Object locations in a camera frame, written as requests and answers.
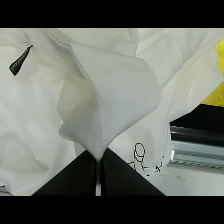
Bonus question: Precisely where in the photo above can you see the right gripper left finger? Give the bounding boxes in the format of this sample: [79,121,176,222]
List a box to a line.
[32,149,98,197]

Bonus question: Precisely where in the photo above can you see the white long-sleeved shirt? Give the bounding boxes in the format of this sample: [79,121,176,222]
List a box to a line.
[0,28,224,197]

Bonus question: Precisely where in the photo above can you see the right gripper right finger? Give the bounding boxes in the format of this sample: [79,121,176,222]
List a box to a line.
[100,147,166,197]

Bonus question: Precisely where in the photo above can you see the silver frame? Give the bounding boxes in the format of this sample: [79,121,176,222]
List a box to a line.
[169,124,224,171]

